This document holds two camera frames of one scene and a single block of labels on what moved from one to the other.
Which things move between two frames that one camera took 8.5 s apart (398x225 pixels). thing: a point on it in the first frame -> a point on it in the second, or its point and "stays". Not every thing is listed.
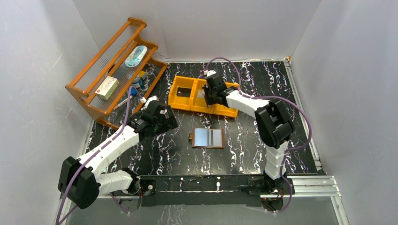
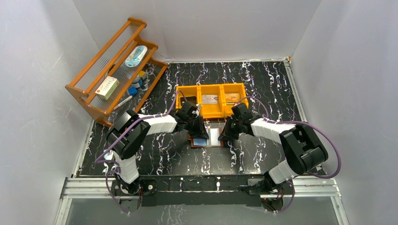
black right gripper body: [210, 95] -> [232, 130]
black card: [183, 92] -> [193, 98]
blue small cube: [133, 91] stays
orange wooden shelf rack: [118, 79] stays
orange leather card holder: [208, 138] stays
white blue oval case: [136, 56] stays
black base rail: [250, 190] stays
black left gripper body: [164, 117] -> [196, 124]
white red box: [107, 87] stays
